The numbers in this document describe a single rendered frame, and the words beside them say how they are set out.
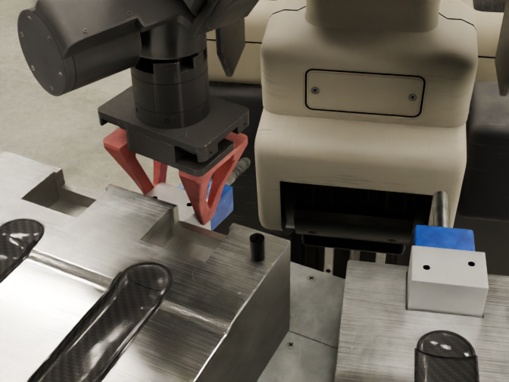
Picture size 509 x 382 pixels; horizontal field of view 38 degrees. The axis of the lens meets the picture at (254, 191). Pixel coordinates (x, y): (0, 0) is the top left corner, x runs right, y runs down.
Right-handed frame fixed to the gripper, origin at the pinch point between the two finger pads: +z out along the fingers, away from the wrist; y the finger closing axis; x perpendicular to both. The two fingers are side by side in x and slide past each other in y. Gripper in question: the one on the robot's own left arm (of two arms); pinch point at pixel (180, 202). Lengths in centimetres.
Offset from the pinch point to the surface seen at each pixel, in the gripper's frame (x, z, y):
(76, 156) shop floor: 85, 85, -110
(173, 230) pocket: -5.4, -2.5, 3.5
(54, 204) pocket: -7.2, -1.7, -7.2
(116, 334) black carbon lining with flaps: -16.3, -3.6, 7.6
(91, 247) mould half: -11.7, -4.4, 1.4
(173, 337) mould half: -15.0, -4.2, 11.1
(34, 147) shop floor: 82, 85, -124
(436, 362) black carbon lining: -5.4, -0.7, 24.7
